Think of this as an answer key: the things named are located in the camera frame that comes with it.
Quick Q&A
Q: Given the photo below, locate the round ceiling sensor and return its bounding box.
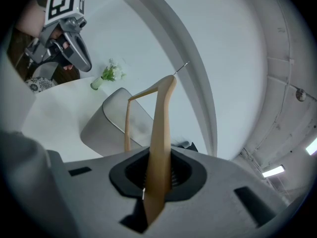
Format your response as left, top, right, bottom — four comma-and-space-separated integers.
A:
295, 88, 307, 102

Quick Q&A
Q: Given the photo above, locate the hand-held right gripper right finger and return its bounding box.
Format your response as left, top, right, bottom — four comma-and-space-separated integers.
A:
148, 146, 291, 238

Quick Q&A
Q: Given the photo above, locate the person's left hand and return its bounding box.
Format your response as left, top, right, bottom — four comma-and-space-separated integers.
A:
51, 29, 74, 71

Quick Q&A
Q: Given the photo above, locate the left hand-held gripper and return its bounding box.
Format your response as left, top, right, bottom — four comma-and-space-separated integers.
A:
24, 0, 93, 72

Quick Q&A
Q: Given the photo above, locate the glass vase with white flowers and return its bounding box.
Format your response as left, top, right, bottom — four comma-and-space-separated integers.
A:
90, 58, 127, 91

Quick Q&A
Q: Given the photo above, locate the white table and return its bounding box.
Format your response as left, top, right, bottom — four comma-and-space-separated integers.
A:
21, 76, 156, 164

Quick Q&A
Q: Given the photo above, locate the grey plastic storage bin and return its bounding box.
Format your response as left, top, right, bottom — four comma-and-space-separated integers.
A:
80, 87, 155, 158

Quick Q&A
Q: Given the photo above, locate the wooden clothes hanger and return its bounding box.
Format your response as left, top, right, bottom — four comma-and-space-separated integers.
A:
123, 60, 190, 229

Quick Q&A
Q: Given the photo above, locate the person's left forearm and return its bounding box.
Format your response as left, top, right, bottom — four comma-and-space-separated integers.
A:
15, 0, 48, 38

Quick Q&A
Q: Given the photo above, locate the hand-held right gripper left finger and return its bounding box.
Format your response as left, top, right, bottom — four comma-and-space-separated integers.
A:
46, 146, 151, 238

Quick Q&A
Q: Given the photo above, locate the ceiling light panel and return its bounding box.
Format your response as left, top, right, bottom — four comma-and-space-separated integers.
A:
305, 137, 317, 156
262, 165, 286, 179

